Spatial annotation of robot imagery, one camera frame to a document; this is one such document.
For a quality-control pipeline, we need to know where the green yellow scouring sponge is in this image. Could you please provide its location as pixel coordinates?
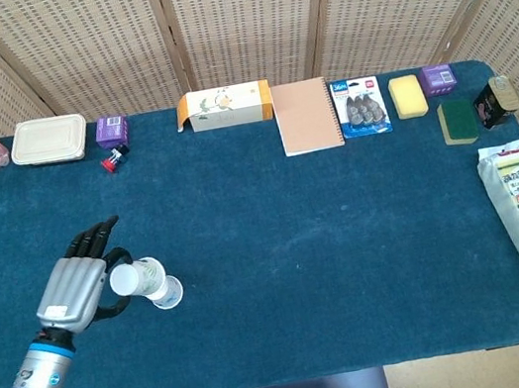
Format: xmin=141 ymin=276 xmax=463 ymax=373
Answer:
xmin=435 ymin=95 xmax=481 ymax=149

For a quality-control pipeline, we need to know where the white orange tissue box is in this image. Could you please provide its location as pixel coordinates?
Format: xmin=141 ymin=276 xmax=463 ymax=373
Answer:
xmin=170 ymin=77 xmax=276 ymax=138

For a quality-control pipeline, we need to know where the beige lidded food container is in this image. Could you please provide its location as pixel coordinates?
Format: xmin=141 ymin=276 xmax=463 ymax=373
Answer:
xmin=5 ymin=110 xmax=94 ymax=173

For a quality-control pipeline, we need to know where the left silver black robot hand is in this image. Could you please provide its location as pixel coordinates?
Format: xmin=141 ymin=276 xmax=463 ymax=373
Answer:
xmin=19 ymin=213 xmax=148 ymax=353

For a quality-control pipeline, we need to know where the black tin gold lid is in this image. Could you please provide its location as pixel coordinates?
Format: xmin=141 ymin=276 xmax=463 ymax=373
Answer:
xmin=467 ymin=71 xmax=519 ymax=134

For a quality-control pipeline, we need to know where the blue felt table cover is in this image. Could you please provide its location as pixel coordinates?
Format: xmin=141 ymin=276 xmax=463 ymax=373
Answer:
xmin=0 ymin=46 xmax=519 ymax=388

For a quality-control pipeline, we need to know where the red black stamp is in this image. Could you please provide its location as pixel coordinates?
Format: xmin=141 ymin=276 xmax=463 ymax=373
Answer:
xmin=98 ymin=144 xmax=135 ymax=175

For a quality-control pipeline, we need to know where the correction tape blister pack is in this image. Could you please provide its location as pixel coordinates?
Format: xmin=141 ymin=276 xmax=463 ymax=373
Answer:
xmin=329 ymin=73 xmax=394 ymax=143

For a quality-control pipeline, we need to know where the purple box with barcode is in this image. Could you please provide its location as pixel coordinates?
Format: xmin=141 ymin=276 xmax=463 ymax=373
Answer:
xmin=91 ymin=113 xmax=133 ymax=152

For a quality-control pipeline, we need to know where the purple box grey label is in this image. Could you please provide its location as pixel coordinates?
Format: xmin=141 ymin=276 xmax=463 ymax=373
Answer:
xmin=418 ymin=60 xmax=462 ymax=100

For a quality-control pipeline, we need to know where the bamboo folding screen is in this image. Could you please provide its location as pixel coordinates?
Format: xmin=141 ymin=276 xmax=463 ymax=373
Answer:
xmin=0 ymin=0 xmax=519 ymax=301

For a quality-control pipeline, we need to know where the orange spiral notebook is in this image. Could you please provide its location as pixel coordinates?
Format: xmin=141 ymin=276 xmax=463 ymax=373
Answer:
xmin=268 ymin=73 xmax=348 ymax=158

